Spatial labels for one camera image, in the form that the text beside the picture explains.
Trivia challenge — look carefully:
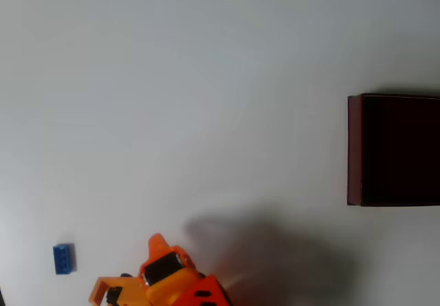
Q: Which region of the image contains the blue toy brick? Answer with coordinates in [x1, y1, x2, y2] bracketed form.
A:
[52, 243, 76, 275]

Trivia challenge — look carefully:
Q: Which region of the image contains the dark red box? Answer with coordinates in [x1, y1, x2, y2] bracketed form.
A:
[346, 93, 440, 208]

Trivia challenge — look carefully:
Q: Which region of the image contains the orange camera mount bracket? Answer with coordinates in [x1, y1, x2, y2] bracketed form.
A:
[88, 274, 149, 306]

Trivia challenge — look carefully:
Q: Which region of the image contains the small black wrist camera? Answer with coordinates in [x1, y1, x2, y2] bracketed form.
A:
[106, 286, 125, 304]

